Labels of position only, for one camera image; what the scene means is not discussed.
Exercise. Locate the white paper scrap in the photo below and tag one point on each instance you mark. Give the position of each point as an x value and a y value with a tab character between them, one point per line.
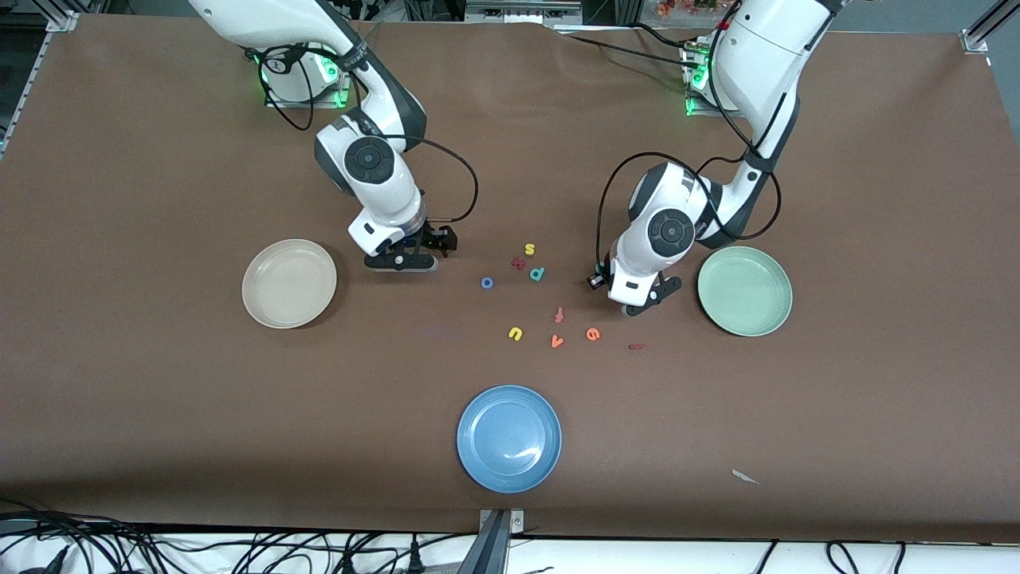
743	476

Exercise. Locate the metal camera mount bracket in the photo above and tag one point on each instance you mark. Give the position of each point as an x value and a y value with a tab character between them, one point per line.
490	550

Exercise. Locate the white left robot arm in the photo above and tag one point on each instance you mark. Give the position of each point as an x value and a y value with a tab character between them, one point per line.
749	48

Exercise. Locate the brown paper table cover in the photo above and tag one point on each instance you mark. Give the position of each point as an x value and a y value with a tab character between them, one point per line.
159	399

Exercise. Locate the aluminium frame post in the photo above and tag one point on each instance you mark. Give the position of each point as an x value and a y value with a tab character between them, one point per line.
976	40

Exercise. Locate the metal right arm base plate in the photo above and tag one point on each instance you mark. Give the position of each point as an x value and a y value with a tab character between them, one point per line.
307	104

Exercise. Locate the orange flower decoration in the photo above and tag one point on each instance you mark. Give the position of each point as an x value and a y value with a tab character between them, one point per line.
677	8

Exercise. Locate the aluminium frame rail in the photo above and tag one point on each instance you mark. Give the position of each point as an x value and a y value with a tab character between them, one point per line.
62	20

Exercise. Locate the pale green plate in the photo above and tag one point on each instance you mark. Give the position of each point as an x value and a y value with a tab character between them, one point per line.
744	291

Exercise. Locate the blue plate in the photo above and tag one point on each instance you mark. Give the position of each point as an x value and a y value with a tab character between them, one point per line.
508	438

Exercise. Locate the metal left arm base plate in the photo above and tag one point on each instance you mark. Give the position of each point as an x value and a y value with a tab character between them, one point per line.
695	110

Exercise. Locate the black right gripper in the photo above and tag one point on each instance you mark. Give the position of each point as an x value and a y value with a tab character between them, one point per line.
433	237

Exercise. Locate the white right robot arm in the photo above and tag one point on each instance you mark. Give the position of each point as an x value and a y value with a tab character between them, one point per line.
382	199

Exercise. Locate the beige brown plate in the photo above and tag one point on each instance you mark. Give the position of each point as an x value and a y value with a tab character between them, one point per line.
288	283

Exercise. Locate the grey metal box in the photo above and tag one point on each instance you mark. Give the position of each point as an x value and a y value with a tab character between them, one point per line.
518	12

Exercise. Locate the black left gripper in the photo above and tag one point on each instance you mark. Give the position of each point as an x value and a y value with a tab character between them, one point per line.
606	273

